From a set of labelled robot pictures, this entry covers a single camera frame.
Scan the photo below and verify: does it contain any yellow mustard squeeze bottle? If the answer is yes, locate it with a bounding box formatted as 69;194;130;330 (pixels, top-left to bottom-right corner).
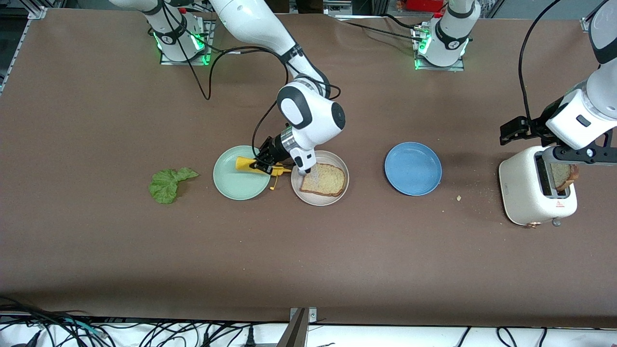
235;156;293;191

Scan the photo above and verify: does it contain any brown bread slice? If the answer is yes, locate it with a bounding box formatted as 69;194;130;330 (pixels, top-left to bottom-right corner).
299;163;346;197

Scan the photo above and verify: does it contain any green lettuce leaf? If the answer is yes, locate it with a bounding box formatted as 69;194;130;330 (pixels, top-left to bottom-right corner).
148;167;200;204

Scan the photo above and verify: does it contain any green plate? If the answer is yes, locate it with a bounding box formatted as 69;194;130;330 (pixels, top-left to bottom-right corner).
213;145;272;200

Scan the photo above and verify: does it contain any beige plate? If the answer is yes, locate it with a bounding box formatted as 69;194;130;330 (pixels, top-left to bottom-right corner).
291;150;349;206

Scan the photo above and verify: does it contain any blue plate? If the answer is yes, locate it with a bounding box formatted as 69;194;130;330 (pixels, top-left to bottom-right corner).
384;142;443;196

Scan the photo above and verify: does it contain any bread slice dark crust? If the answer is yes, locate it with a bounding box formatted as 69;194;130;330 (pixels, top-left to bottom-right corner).
550;163;579;191

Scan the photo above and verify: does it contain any white toaster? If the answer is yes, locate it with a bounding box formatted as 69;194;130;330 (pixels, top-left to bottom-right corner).
498;146;578;228

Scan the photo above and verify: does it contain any red background box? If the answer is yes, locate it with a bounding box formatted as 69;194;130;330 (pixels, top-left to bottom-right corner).
406;0;446;13

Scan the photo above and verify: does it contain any dark aluminium bar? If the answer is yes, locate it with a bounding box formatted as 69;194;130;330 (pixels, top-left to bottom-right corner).
276;308;309;347

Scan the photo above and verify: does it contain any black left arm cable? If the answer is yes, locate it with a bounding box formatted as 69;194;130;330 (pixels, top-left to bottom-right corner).
518;0;564;123

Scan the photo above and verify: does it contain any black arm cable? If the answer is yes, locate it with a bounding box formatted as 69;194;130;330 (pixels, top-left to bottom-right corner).
518;0;564;123
161;0;341;155

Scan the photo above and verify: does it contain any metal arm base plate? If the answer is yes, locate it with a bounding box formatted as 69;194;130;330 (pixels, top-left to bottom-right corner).
412;24;466;72
159;19;215;66

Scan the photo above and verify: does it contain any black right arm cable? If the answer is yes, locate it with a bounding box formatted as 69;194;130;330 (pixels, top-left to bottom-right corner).
161;0;341;155

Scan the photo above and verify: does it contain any small metal bracket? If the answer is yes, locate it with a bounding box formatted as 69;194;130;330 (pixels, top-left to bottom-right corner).
289;307;318;324

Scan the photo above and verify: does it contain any black base power cable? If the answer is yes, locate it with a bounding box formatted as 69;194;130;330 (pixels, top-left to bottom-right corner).
337;13;425;41

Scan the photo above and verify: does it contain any black looped floor cable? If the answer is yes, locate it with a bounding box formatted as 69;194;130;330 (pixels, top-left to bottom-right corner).
496;327;519;347

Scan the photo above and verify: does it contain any teal cable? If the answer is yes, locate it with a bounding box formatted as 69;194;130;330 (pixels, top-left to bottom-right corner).
60;318;107;338

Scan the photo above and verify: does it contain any black floor cable tangle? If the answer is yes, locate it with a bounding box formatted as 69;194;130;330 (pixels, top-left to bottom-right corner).
0;295;114;347

